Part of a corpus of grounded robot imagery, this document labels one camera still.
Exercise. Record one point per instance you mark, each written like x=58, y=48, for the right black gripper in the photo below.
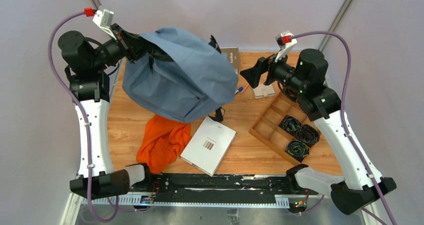
x=252, y=74

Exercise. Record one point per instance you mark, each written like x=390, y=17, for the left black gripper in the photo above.
x=127, y=42

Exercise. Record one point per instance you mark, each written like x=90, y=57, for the blue grey backpack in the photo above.
x=181, y=76

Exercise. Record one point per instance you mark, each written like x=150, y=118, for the white book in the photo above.
x=208, y=146

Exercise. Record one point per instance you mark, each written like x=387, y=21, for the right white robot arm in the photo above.
x=360, y=183

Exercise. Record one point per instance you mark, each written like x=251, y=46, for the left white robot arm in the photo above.
x=86, y=61

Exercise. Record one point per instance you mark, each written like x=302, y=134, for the blue capped white marker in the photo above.
x=238, y=90

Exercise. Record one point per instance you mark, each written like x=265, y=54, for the beige wallet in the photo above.
x=263, y=91

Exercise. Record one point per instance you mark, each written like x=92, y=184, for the wooden compartment tray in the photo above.
x=268, y=129

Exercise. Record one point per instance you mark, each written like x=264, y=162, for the orange cloth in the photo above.
x=164, y=140

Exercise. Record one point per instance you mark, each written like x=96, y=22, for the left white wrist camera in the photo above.
x=103, y=18

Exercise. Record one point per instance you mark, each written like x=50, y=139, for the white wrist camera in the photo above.
x=286, y=44
x=103, y=18

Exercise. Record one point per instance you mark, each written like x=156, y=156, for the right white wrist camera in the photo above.
x=286, y=44

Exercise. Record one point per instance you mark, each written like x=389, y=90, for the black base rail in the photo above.
x=220, y=189

